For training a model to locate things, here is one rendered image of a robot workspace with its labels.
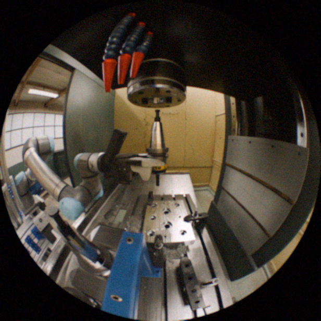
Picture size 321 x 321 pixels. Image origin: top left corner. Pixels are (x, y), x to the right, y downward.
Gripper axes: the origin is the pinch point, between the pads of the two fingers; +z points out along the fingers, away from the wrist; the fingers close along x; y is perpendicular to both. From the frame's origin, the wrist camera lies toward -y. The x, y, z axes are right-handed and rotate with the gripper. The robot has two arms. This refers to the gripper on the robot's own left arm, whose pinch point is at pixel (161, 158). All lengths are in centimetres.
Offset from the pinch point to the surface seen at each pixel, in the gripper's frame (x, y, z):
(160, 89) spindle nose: 6.4, -15.9, 0.7
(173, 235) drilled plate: 1.0, 33.7, 5.0
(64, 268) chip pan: 44, 65, -59
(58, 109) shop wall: -178, -183, -491
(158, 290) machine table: 25.6, 42.8, 2.1
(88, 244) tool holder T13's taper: 22.5, 6.0, -6.2
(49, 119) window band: -129, -135, -483
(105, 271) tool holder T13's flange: 24.7, 10.7, -4.8
